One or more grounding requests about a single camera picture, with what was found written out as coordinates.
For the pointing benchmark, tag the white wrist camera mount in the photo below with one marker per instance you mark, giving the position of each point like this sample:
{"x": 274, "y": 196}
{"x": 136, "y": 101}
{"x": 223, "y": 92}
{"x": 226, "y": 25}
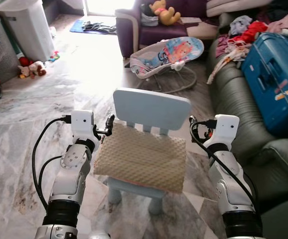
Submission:
{"x": 82, "y": 124}
{"x": 226, "y": 130}

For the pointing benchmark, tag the grey cloth bag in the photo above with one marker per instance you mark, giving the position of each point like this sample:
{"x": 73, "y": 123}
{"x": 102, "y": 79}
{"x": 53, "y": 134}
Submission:
{"x": 148, "y": 17}

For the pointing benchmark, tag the yellow bear plush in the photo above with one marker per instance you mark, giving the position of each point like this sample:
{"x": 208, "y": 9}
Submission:
{"x": 165, "y": 14}

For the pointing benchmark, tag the small colourful toy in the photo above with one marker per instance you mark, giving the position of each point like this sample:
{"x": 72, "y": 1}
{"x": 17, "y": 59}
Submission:
{"x": 55, "y": 56}

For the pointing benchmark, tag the bright red garment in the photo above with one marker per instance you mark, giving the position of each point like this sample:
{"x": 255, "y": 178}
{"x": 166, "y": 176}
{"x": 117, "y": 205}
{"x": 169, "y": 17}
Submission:
{"x": 251, "y": 31}

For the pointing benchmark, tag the grey blue garment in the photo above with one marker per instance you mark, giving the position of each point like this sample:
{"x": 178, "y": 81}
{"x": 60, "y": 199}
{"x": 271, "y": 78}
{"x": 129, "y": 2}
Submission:
{"x": 239, "y": 24}

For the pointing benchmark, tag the pale pink garment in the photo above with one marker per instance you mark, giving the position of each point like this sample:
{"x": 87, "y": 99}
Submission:
{"x": 286, "y": 22}

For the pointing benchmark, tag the dark crumpled clothes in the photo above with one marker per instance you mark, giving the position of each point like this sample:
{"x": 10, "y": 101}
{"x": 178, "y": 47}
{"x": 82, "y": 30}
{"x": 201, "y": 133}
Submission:
{"x": 100, "y": 27}

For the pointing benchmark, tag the white cushion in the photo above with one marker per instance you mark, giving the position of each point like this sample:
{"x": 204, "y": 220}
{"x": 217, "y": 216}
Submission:
{"x": 233, "y": 6}

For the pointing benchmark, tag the white air purifier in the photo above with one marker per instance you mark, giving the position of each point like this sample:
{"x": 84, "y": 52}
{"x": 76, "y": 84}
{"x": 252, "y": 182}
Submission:
{"x": 29, "y": 30}

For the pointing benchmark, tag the purple armchair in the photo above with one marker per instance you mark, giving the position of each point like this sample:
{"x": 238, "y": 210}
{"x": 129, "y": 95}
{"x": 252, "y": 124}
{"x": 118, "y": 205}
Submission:
{"x": 154, "y": 36}

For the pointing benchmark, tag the light blue child chair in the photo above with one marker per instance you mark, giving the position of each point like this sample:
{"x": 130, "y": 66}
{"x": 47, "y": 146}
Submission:
{"x": 151, "y": 107}

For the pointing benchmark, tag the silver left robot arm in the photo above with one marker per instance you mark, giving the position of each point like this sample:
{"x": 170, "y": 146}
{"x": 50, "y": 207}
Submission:
{"x": 72, "y": 172}

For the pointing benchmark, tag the brown and red plush toy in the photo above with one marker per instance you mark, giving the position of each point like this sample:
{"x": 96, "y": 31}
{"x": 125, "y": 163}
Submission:
{"x": 34, "y": 68}

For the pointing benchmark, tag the blue hard suitcase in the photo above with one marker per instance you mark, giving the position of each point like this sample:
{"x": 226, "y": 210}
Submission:
{"x": 271, "y": 74}

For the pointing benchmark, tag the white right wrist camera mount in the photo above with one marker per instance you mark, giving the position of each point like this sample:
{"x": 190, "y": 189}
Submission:
{"x": 226, "y": 130}

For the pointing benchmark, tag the printed baby bouncer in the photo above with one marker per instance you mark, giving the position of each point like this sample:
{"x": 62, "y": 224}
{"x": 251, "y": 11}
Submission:
{"x": 179, "y": 52}

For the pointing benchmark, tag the blue floor mat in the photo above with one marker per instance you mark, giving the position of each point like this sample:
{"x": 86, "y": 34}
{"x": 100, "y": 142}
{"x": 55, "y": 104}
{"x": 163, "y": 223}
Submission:
{"x": 75, "y": 27}

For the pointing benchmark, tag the dark green leather sofa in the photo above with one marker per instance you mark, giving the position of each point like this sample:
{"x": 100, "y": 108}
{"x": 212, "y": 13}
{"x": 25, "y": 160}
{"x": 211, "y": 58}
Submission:
{"x": 233, "y": 104}

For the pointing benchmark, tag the grey robot leg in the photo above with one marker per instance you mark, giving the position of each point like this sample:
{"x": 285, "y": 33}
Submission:
{"x": 98, "y": 235}

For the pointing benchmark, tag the magenta garment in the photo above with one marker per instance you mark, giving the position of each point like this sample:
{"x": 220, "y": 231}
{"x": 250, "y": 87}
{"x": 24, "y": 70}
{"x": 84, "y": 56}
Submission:
{"x": 223, "y": 44}

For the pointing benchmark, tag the beige dotted pillow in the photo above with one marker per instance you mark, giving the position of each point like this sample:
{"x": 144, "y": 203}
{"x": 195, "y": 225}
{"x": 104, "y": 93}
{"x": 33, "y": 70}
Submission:
{"x": 141, "y": 157}

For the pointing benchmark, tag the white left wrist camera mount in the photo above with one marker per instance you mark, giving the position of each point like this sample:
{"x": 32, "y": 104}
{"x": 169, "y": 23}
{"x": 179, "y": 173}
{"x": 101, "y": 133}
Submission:
{"x": 82, "y": 124}

